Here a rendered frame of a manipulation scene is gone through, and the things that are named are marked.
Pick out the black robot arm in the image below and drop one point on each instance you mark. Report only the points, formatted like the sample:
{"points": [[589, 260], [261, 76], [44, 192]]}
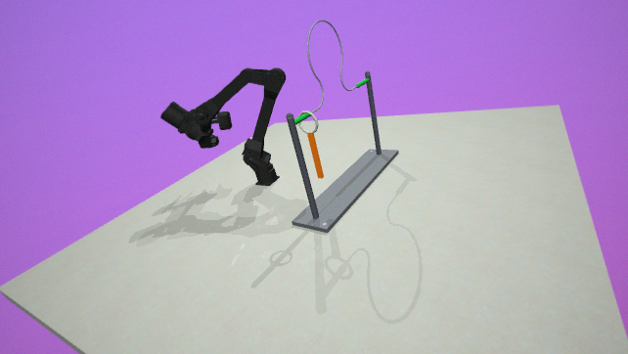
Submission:
{"points": [[254, 156]]}

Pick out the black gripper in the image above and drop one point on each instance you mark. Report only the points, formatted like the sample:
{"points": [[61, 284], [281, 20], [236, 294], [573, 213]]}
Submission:
{"points": [[224, 121]]}

